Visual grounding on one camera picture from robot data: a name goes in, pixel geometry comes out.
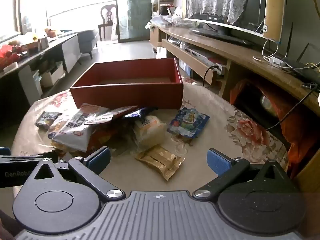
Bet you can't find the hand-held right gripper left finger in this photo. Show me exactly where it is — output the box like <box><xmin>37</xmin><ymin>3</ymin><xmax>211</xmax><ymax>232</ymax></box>
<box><xmin>24</xmin><ymin>147</ymin><xmax>126</xmax><ymax>202</ymax></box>

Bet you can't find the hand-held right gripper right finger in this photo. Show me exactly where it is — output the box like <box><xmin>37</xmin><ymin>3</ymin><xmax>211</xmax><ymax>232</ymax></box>
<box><xmin>192</xmin><ymin>149</ymin><xmax>298</xmax><ymax>198</ymax></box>

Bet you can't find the red snack packet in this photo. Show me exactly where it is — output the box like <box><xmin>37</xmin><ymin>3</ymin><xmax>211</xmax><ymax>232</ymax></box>
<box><xmin>87</xmin><ymin>124</ymin><xmax>137</xmax><ymax>155</ymax></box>

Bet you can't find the silver snack packet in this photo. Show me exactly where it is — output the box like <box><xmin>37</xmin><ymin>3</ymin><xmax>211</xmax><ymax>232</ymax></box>
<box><xmin>49</xmin><ymin>104</ymin><xmax>109</xmax><ymax>153</ymax></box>

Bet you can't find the red and white packet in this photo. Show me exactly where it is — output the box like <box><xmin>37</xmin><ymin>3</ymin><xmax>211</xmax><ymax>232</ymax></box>
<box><xmin>84</xmin><ymin>106</ymin><xmax>138</xmax><ymax>125</ymax></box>

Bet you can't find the grey wafer packet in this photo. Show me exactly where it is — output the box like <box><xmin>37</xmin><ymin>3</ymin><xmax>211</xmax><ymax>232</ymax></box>
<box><xmin>34</xmin><ymin>111</ymin><xmax>62</xmax><ymax>130</ymax></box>

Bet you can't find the blue and green snack packet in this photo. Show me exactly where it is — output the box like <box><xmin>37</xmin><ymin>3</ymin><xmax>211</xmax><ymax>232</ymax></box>
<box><xmin>167</xmin><ymin>107</ymin><xmax>210</xmax><ymax>139</ymax></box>

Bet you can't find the gold snack packet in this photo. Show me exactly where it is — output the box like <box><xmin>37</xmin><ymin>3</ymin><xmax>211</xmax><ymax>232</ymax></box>
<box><xmin>135</xmin><ymin>145</ymin><xmax>185</xmax><ymax>181</ymax></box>

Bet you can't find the clear bun packet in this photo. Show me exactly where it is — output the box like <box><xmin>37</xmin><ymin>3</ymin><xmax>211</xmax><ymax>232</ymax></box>
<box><xmin>132</xmin><ymin>115</ymin><xmax>167</xmax><ymax>153</ymax></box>

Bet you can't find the dark blue snack packet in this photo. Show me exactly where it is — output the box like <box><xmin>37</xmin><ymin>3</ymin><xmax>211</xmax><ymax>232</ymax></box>
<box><xmin>124</xmin><ymin>107</ymin><xmax>158</xmax><ymax>118</ymax></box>

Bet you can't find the red cardboard box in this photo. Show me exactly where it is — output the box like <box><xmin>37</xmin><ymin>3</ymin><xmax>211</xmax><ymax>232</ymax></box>
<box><xmin>70</xmin><ymin>57</ymin><xmax>184</xmax><ymax>110</ymax></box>

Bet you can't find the orange plastic bag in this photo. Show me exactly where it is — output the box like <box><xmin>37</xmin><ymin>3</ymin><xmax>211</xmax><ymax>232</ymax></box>
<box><xmin>230</xmin><ymin>79</ymin><xmax>316</xmax><ymax>175</ymax></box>

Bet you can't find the white flat box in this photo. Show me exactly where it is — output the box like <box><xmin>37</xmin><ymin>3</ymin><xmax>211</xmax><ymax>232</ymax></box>
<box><xmin>2</xmin><ymin>62</ymin><xmax>19</xmax><ymax>72</ymax></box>

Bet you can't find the open cardboard box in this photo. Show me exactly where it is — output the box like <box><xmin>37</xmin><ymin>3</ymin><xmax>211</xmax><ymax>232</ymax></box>
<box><xmin>41</xmin><ymin>61</ymin><xmax>66</xmax><ymax>88</ymax></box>

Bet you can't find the red plastic bag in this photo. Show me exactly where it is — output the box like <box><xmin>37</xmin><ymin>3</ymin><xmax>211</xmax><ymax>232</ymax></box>
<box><xmin>0</xmin><ymin>44</ymin><xmax>21</xmax><ymax>68</ymax></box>

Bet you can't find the blue and white box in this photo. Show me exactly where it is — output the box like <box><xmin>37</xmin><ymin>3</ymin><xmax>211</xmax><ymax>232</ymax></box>
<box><xmin>179</xmin><ymin>60</ymin><xmax>194</xmax><ymax>78</ymax></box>

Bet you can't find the dark long sideboard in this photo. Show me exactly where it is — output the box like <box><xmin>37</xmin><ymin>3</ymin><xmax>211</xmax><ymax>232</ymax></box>
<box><xmin>0</xmin><ymin>32</ymin><xmax>82</xmax><ymax>130</ymax></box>

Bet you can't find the silver media player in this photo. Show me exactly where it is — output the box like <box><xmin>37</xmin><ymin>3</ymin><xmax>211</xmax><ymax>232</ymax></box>
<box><xmin>186</xmin><ymin>45</ymin><xmax>227</xmax><ymax>75</ymax></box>

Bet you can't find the wooden television stand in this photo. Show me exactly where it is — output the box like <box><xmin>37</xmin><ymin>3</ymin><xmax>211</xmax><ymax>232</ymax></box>
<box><xmin>150</xmin><ymin>25</ymin><xmax>320</xmax><ymax>193</ymax></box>

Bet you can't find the small cardboard box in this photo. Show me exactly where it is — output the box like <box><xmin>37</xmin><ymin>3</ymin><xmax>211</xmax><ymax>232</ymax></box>
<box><xmin>38</xmin><ymin>36</ymin><xmax>49</xmax><ymax>50</ymax></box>

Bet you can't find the white power strip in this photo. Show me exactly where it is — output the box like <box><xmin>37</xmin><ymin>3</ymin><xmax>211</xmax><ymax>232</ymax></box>
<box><xmin>265</xmin><ymin>56</ymin><xmax>287</xmax><ymax>67</ymax></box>

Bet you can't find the grey sofa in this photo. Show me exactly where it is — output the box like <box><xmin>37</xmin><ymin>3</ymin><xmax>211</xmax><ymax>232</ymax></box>
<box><xmin>77</xmin><ymin>29</ymin><xmax>99</xmax><ymax>59</ymax></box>

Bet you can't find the black router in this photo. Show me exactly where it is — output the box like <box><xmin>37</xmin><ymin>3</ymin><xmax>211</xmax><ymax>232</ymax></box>
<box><xmin>282</xmin><ymin>22</ymin><xmax>320</xmax><ymax>80</ymax></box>

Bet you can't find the dark wooden chair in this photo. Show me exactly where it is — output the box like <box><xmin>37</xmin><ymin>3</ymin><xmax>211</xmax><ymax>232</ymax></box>
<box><xmin>98</xmin><ymin>4</ymin><xmax>118</xmax><ymax>40</ymax></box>

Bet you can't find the white plastic bag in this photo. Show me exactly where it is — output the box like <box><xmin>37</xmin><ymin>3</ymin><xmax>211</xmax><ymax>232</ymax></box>
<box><xmin>171</xmin><ymin>6</ymin><xmax>187</xmax><ymax>27</ymax></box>

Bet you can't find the glass sliding door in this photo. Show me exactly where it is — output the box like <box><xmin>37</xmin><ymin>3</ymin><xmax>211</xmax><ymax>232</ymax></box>
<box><xmin>116</xmin><ymin>0</ymin><xmax>155</xmax><ymax>43</ymax></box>

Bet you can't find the flat screen television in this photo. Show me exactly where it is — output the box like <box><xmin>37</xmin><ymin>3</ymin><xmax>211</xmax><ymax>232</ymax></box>
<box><xmin>185</xmin><ymin>0</ymin><xmax>285</xmax><ymax>46</ymax></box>

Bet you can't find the black cable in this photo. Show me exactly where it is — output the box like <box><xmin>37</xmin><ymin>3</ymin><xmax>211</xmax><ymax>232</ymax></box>
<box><xmin>202</xmin><ymin>65</ymin><xmax>221</xmax><ymax>86</ymax></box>

